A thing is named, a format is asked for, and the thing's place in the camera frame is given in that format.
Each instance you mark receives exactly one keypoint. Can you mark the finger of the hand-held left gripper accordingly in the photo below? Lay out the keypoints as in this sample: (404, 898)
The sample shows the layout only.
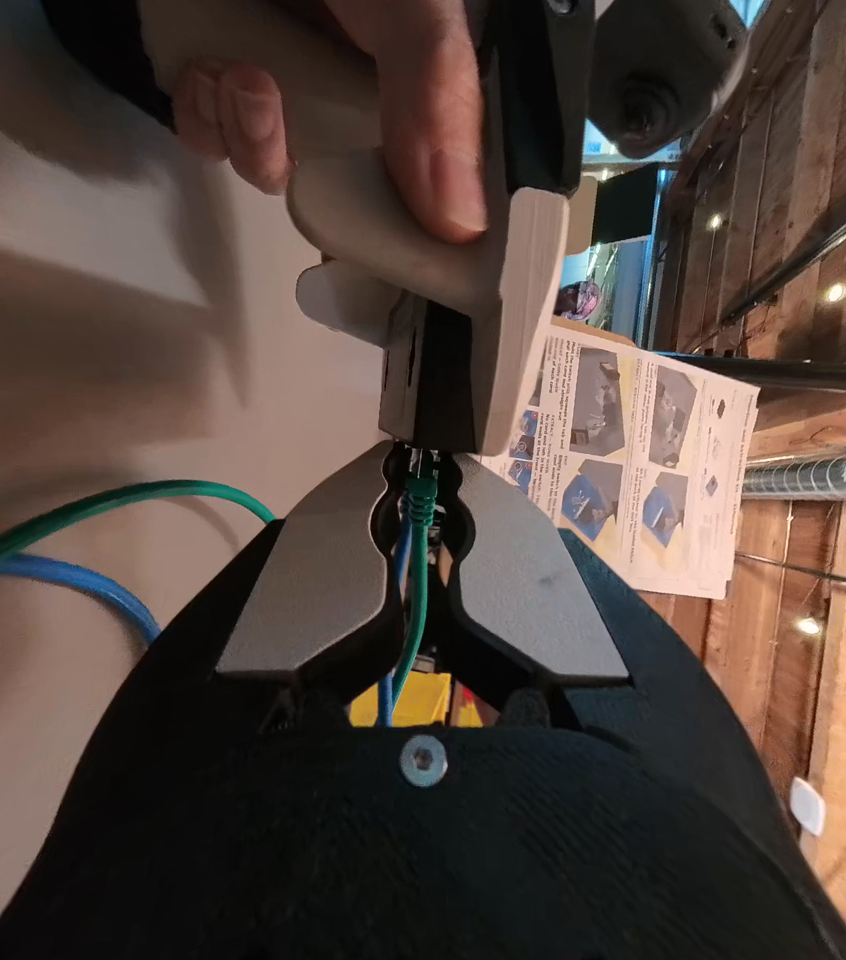
(528, 300)
(348, 300)

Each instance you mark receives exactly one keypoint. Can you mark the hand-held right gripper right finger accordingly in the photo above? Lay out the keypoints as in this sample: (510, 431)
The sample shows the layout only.
(535, 592)

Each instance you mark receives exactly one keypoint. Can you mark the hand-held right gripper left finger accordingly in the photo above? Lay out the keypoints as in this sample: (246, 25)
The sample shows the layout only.
(310, 577)

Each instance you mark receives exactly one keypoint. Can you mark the black ethernet switch box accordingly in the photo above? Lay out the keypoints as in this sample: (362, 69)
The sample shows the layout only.
(430, 375)

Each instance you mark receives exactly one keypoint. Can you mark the yellow plastic bin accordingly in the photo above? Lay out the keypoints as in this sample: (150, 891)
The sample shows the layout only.
(423, 701)

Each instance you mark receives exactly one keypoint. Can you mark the person's left hand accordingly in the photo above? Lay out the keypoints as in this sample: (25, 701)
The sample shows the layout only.
(430, 112)

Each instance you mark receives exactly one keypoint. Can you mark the printed instruction sheets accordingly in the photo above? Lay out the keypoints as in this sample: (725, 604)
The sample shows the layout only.
(655, 465)

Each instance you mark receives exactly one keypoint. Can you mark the white ceiling sensor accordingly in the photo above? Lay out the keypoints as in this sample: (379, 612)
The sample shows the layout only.
(807, 806)

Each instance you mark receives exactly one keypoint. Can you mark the silver ventilation duct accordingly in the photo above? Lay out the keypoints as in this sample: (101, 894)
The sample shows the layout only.
(827, 472)

